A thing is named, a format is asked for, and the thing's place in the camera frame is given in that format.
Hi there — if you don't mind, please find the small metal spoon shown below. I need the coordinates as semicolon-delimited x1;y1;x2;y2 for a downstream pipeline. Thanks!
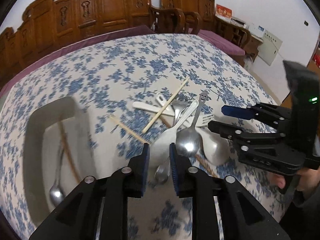
154;158;170;185

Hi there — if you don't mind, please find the light wooden chopstick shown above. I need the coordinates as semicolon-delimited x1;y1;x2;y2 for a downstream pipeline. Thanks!
109;115;149;144
142;77;190;133

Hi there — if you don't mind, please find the white plastic fork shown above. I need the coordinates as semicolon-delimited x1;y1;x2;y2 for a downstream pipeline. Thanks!
132;101;215;128

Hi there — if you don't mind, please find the purple sofa cushion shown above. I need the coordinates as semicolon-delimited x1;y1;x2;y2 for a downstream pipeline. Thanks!
1;25;155;98

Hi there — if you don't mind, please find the blue floral tablecloth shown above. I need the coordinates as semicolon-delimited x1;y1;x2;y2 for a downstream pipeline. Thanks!
1;34;285;239

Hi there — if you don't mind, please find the purple armchair cushion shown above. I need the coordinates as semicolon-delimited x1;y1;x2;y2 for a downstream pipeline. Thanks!
198;29;245;56

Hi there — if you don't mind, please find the metal tray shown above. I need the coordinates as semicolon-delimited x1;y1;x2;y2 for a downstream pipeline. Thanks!
23;96;97;226

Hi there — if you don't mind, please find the white metal spoon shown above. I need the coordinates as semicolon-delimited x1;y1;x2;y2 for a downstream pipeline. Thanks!
196;127;230;166

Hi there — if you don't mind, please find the wooden side table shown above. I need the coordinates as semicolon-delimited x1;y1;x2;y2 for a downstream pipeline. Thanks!
214;16;263;62

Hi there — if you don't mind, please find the wooden armchair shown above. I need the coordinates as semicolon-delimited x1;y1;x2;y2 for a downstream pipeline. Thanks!
160;0;245;66

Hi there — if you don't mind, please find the white wall panel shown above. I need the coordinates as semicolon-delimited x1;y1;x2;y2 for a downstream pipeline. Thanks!
258;30;283;66

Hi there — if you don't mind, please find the red calendar box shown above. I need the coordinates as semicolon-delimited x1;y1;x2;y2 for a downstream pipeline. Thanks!
215;4;232;20

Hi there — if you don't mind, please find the carved wooden sofa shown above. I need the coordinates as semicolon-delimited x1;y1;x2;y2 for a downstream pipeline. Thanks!
1;0;185;86

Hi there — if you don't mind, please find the large white plastic ladle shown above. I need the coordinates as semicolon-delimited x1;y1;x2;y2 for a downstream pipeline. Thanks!
149;100;199;169

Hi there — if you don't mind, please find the white plastic spoon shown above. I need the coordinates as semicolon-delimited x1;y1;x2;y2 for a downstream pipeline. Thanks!
156;93;187;119

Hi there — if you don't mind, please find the metal spoon in tray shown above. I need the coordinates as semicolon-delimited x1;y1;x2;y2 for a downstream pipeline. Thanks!
49;142;65;207

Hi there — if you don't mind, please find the person's right hand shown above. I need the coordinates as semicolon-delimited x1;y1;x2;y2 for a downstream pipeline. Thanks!
268;168;319;192

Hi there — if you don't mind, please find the brown chopstick in tray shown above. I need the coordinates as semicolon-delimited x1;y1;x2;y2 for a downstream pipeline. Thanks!
58;116;81;183

